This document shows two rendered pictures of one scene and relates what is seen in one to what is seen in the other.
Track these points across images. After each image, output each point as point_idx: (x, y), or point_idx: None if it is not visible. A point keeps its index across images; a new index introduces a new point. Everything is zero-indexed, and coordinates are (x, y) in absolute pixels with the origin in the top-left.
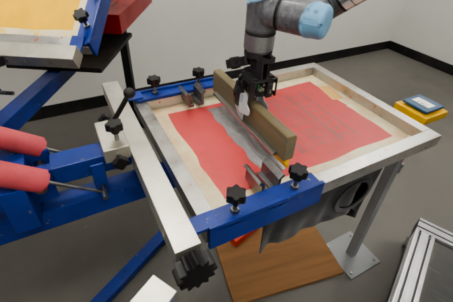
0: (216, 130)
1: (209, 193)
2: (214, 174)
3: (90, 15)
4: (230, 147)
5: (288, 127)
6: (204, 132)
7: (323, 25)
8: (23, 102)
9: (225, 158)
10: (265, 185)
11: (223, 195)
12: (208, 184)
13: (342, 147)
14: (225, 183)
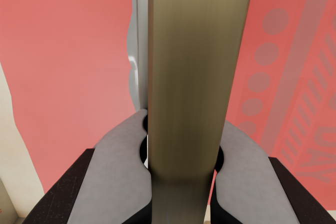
0: (99, 5)
1: (22, 181)
2: (41, 153)
3: None
4: (109, 99)
5: (316, 99)
6: None
7: None
8: None
9: (80, 124)
10: None
11: (45, 192)
12: (24, 166)
13: (332, 199)
14: (57, 175)
